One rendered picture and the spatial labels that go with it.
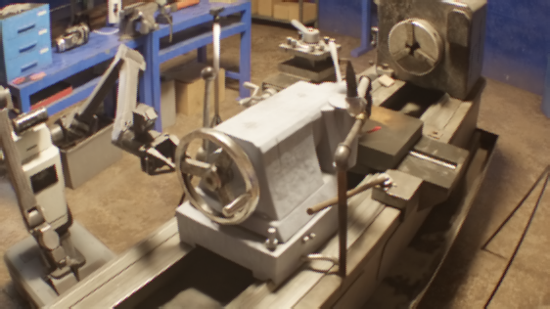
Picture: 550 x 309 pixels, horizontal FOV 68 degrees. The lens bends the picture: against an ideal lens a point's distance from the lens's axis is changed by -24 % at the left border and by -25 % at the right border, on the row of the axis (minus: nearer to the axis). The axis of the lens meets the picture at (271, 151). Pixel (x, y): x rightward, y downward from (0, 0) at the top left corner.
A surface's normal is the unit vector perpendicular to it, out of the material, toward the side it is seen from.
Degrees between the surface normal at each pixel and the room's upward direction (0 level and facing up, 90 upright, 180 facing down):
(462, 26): 90
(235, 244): 90
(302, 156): 76
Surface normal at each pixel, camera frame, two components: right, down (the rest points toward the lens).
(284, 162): 0.80, 0.06
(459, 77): -0.57, 0.39
